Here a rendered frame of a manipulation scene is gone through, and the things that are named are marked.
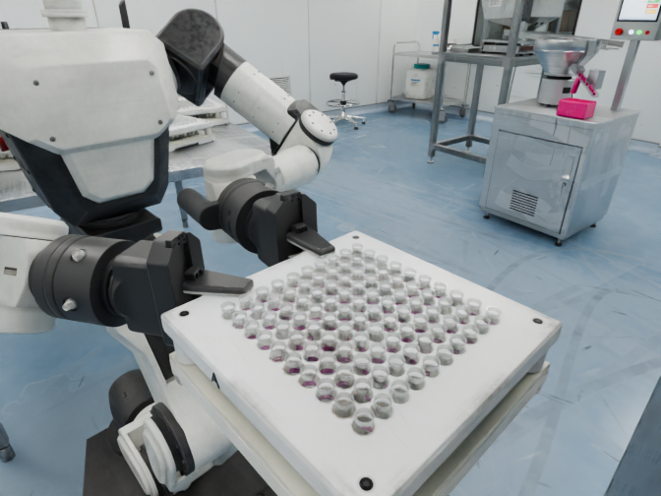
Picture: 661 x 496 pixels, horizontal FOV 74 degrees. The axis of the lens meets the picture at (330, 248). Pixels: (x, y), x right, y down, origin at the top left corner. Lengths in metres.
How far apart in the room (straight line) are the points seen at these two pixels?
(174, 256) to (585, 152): 2.59
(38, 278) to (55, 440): 1.40
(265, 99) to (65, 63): 0.33
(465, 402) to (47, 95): 0.67
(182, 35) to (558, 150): 2.35
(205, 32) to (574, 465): 1.60
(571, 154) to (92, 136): 2.50
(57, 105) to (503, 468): 1.51
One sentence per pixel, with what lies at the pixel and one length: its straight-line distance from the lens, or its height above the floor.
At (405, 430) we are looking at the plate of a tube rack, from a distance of 0.30.
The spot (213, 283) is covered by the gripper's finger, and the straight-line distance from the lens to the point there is 0.42.
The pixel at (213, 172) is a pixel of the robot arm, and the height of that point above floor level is 1.08.
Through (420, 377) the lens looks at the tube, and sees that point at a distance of 0.33.
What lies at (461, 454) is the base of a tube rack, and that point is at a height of 1.00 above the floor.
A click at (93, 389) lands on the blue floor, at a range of 2.00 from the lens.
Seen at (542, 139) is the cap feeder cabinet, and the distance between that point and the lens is 2.94.
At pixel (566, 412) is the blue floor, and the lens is 1.90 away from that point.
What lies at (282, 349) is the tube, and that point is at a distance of 0.34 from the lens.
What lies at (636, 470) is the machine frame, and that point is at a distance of 0.51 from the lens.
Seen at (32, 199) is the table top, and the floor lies 0.84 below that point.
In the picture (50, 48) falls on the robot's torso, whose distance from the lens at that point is 0.79.
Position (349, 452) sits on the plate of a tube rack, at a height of 1.04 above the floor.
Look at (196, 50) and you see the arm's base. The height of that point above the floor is 1.21.
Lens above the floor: 1.27
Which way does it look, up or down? 28 degrees down
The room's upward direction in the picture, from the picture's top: straight up
